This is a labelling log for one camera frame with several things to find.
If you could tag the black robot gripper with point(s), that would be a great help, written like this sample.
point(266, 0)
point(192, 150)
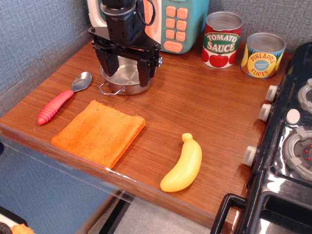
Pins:
point(125, 36)

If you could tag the red handled metal spoon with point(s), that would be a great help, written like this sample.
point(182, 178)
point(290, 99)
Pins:
point(80, 83)

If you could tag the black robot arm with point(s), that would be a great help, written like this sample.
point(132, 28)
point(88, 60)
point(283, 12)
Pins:
point(97, 16)

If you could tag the tomato sauce can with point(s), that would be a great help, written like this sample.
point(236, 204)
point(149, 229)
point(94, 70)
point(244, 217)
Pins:
point(221, 39)

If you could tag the pineapple slices can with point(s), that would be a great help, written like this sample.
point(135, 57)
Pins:
point(262, 55)

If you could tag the small steel pot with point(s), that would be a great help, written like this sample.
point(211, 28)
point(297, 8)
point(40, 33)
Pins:
point(125, 81)

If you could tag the teal toy microwave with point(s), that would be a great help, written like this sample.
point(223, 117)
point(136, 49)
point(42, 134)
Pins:
point(177, 23)

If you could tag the orange folded cloth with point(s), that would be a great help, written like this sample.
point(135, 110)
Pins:
point(99, 134)

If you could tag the yellow toy banana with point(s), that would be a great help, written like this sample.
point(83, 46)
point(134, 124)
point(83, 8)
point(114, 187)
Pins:
point(186, 169)

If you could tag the white stove knob middle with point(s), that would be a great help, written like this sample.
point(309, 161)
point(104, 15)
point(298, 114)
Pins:
point(264, 112)

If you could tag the white stove knob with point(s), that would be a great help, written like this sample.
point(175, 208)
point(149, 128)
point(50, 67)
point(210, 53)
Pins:
point(249, 155)
point(264, 112)
point(271, 92)

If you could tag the white stove knob top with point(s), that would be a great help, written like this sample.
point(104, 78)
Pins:
point(271, 92)

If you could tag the white stove knob bottom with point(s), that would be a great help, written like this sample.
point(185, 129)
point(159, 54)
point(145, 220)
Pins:
point(249, 155)

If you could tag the black toy stove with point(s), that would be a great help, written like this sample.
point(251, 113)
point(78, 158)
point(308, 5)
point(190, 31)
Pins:
point(279, 197)

